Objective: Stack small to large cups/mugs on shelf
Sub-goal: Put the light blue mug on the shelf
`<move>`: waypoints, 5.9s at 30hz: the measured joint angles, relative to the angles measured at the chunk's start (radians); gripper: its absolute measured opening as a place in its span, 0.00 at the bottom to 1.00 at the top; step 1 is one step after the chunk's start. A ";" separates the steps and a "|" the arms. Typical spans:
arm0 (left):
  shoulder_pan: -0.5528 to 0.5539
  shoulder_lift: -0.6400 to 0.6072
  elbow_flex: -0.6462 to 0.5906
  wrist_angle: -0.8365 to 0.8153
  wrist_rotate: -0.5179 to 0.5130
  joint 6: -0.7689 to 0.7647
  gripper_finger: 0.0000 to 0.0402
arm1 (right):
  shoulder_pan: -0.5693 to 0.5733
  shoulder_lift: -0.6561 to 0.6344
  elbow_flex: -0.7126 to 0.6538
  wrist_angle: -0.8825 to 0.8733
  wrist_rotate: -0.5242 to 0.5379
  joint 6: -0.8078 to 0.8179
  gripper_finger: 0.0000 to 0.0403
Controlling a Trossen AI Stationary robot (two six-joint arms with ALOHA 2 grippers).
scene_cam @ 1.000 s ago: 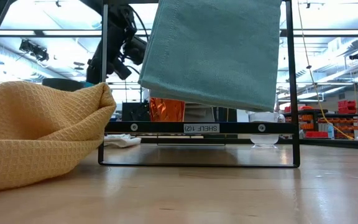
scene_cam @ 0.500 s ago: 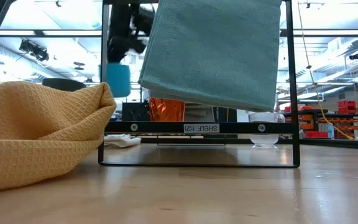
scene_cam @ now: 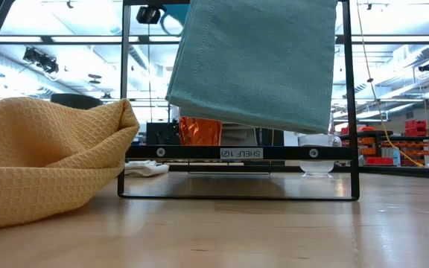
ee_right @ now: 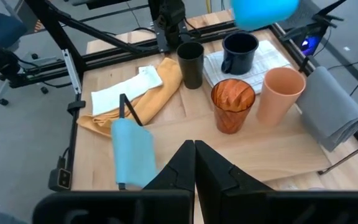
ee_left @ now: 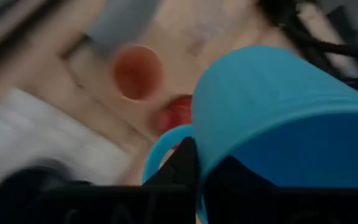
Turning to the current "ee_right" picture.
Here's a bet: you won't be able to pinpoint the grey folded cloth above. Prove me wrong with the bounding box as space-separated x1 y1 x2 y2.
295 65 358 152

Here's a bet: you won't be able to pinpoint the peach plastic cup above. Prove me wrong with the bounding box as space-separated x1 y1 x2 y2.
255 67 306 127

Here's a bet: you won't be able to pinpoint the black metal table frame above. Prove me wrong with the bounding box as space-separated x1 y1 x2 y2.
0 0 358 192

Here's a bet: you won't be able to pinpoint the white folded towel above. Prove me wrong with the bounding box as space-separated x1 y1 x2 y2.
91 65 163 116

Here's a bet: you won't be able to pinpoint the light blue folded cloth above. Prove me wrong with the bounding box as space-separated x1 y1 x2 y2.
110 118 160 190

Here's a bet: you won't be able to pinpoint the white plaid dish towel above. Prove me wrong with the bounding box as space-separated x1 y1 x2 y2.
203 39 295 95

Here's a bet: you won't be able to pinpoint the black table-level camera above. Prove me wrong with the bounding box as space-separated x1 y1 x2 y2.
48 157 73 192

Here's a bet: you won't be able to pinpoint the black plastic tumbler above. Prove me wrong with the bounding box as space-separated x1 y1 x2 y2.
176 41 205 90

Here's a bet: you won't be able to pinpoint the yellow waffle towel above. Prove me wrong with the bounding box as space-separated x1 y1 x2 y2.
76 57 183 138

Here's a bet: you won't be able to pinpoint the black computer tower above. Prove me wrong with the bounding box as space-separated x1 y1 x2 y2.
278 0 349 58

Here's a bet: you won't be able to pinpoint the orange translucent tumbler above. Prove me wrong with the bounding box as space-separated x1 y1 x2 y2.
210 78 257 135

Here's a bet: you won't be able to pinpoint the bright blue mug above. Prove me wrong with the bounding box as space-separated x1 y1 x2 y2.
230 0 301 32

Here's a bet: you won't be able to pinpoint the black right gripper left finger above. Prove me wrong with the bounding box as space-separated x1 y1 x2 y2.
143 139 196 191

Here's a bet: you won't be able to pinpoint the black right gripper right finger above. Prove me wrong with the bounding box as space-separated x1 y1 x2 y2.
194 139 273 224

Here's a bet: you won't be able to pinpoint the blue office chair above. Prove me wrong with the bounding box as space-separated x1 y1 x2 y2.
0 12 58 106

